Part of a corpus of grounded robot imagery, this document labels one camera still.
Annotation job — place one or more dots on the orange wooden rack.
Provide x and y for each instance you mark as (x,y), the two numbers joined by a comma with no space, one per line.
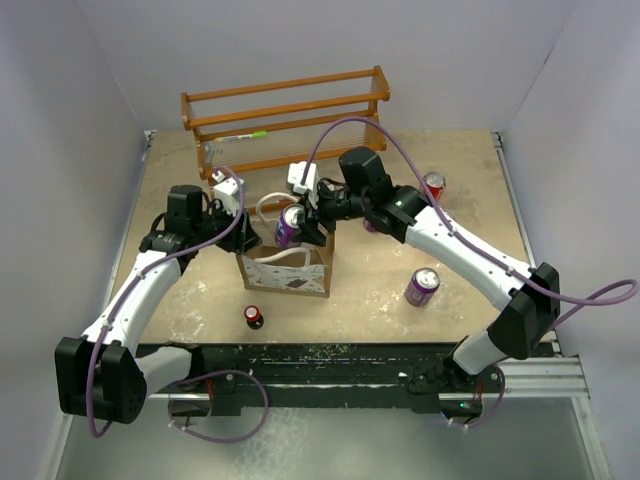
(293,112)

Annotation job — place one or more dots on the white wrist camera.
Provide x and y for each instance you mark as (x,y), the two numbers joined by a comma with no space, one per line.
(302,179)
(228,189)

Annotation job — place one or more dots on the purple can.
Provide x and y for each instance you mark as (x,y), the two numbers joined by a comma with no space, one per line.
(369,226)
(287,226)
(421,287)

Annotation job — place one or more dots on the green-capped marker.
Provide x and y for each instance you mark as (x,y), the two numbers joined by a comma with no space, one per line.
(245,136)

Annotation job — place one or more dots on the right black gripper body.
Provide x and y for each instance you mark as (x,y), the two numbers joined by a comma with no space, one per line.
(336,205)

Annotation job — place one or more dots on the small red-capped dark bottle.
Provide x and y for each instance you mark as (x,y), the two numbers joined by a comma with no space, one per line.
(253,316)

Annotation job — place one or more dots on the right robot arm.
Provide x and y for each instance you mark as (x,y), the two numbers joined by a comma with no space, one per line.
(523,295)

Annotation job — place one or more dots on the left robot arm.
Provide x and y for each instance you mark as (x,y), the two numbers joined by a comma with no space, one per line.
(99,375)

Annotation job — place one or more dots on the red cola can back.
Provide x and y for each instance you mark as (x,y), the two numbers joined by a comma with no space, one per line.
(436,184)

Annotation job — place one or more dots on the canvas tote bag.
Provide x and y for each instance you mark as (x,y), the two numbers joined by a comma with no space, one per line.
(302,269)

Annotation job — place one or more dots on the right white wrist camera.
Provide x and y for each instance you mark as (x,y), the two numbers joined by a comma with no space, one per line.
(302,179)

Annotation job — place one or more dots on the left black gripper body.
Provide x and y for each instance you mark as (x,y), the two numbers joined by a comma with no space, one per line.
(218,223)

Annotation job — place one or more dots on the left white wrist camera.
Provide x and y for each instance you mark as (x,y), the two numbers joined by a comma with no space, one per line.
(228,189)

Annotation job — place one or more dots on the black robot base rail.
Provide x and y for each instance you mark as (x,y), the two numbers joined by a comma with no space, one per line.
(413,376)

